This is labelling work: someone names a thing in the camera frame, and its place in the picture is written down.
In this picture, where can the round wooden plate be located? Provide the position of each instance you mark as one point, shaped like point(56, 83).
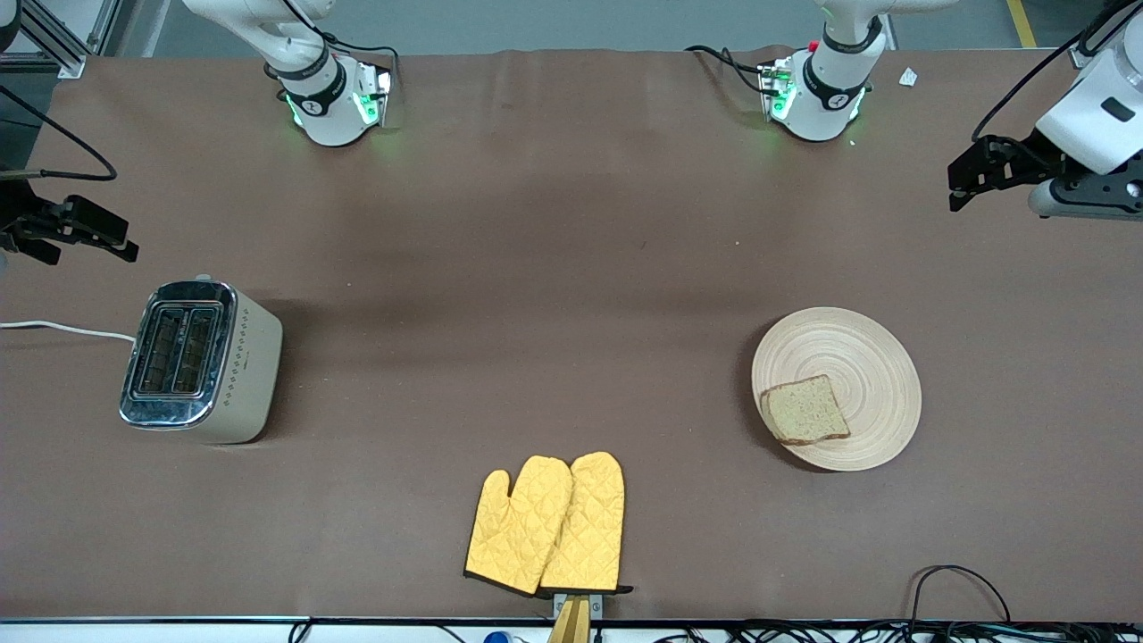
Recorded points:
point(866, 357)

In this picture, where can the small white paper scrap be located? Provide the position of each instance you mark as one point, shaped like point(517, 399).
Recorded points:
point(908, 78)

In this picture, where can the beige chrome two-slot toaster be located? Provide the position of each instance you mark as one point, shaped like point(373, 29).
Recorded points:
point(201, 362)

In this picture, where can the brown bread slice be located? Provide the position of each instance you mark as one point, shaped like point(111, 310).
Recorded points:
point(806, 411)

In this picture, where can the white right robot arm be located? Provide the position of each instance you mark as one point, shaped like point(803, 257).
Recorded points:
point(326, 98)

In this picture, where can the brown table cover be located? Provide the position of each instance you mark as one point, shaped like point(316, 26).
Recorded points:
point(571, 223)

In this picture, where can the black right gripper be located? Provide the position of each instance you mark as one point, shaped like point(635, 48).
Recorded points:
point(18, 217)

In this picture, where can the yellow quilted oven mitt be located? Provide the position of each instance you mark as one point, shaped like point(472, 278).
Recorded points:
point(518, 527)
point(589, 527)

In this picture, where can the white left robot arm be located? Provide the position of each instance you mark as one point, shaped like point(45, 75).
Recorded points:
point(821, 94)

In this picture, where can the small blue round object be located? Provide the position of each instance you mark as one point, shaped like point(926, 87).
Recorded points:
point(496, 638)

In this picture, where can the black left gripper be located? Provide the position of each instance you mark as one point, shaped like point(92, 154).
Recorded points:
point(1038, 147)

